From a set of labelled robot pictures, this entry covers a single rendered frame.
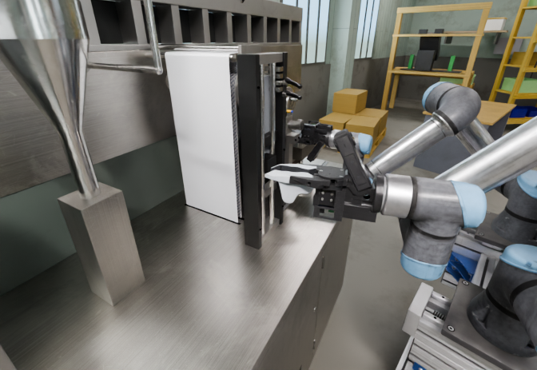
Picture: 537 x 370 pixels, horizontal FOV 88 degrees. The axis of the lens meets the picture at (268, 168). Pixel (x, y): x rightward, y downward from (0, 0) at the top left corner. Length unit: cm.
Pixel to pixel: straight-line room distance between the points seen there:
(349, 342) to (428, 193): 137
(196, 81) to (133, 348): 67
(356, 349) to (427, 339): 82
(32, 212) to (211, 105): 53
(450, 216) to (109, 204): 64
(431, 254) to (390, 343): 132
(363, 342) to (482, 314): 98
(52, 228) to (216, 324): 52
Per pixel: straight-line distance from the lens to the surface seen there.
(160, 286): 81
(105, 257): 72
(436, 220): 54
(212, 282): 79
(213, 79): 82
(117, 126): 97
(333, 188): 50
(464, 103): 104
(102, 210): 67
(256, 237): 83
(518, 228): 132
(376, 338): 185
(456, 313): 95
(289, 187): 51
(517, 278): 82
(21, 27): 57
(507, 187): 133
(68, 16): 58
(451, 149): 380
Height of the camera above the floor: 147
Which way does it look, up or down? 25 degrees down
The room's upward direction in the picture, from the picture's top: straight up
